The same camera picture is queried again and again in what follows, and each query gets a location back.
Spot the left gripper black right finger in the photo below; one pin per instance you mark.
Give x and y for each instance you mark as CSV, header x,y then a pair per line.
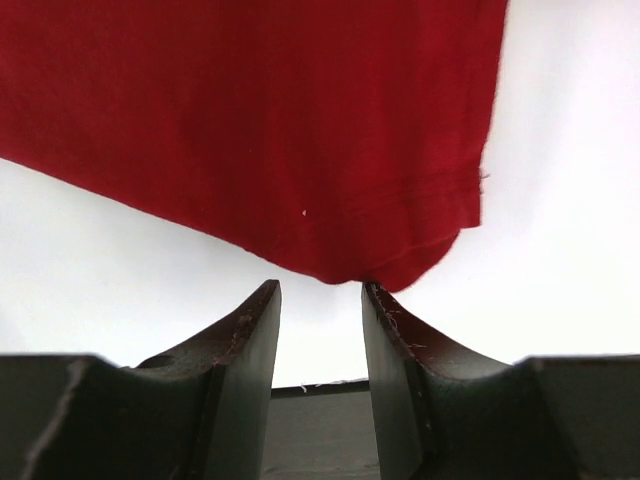
x,y
444,411

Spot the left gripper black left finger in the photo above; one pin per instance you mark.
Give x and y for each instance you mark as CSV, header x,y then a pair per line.
x,y
195,411

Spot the red t shirt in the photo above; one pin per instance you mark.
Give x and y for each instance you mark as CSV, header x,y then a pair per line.
x,y
336,139

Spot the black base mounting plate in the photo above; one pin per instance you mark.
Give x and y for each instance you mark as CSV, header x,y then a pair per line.
x,y
322,431

